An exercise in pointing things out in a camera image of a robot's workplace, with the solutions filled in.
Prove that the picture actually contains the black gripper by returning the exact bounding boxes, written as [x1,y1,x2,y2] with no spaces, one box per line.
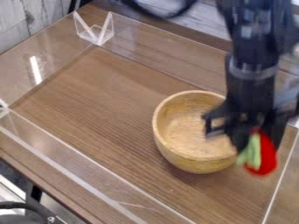
[200,55,299,156]

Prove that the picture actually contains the red felt strawberry toy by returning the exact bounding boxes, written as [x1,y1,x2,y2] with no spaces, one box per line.
[236,129,277,176]

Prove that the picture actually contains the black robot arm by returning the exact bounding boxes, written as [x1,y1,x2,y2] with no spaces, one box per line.
[201,0,299,151]

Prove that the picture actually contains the light wooden bowl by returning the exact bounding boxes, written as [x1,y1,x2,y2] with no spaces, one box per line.
[152,90,237,174]

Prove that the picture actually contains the clear acrylic tray enclosure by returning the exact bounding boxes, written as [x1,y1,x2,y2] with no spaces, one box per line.
[0,10,299,224]

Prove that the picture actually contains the black table leg bracket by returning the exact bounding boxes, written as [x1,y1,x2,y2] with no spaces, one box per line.
[25,184,66,224]

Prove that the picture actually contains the black cable under table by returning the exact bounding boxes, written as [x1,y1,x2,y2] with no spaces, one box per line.
[0,200,55,222]

